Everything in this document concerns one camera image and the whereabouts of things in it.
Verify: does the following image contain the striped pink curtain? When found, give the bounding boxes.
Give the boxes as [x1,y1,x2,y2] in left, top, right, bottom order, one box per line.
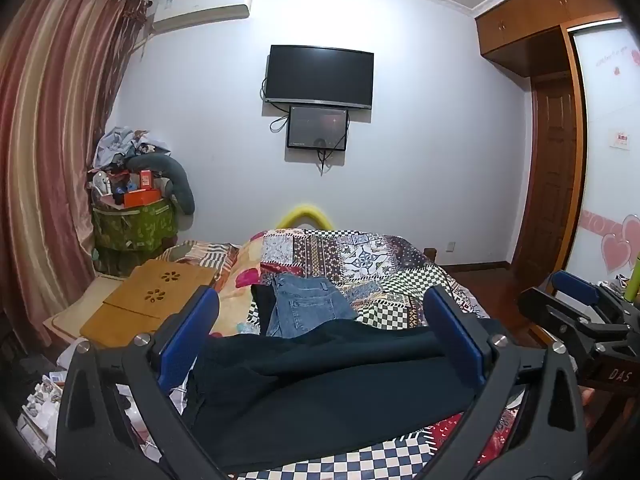
[0,0,153,351]

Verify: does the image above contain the small black monitor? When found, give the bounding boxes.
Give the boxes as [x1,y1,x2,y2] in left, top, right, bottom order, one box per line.
[286,105,349,152]

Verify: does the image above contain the pile of crumpled clothes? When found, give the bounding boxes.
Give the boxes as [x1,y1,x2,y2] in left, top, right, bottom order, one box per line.
[95,126,171,171]

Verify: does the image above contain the yellow foam tube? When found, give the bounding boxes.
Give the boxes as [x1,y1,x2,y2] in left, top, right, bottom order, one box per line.
[275,203,333,233]

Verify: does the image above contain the green fabric storage box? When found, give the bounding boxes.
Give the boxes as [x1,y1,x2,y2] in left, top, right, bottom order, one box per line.
[91,197,179,276]

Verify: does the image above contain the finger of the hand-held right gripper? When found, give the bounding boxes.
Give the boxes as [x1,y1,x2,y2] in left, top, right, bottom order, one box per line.
[516,287,601,356]
[549,270,623,313]

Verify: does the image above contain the white air conditioner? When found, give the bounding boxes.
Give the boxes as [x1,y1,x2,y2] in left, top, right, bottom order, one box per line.
[151,0,255,36]

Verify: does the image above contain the pile of small packets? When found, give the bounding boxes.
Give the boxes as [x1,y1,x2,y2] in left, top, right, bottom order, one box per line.
[17,370,66,461]

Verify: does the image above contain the dark teal pants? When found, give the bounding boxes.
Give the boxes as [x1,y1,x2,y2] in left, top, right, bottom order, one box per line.
[181,317,488,473]

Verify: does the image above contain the black garment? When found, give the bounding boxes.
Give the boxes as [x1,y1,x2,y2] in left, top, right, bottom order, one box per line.
[250,284,278,336]

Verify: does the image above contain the black wall television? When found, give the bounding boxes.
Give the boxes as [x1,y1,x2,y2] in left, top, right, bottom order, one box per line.
[263,45,375,111]

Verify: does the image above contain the brown wooden door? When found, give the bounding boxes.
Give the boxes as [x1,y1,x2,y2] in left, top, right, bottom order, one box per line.
[510,72,576,286]

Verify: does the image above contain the orange box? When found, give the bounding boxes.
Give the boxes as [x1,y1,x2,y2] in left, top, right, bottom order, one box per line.
[122,187,163,208]

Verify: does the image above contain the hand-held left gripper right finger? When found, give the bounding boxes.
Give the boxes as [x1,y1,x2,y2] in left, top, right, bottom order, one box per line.
[424,285,588,480]

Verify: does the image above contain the wooden overhead cabinet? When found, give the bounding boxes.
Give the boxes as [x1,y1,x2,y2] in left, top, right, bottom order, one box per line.
[475,0,621,78]

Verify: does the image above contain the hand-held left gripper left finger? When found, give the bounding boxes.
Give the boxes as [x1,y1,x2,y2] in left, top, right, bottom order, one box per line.
[55,285,236,480]

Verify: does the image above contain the blue jeans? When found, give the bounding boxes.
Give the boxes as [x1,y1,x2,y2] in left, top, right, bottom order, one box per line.
[267,274,360,338]

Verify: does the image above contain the wooden lap desk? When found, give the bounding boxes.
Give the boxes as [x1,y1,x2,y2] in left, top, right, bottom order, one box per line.
[80,259,217,348]

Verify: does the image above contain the patchwork patterned bed sheet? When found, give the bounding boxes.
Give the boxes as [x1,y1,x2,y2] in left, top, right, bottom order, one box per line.
[115,227,531,480]

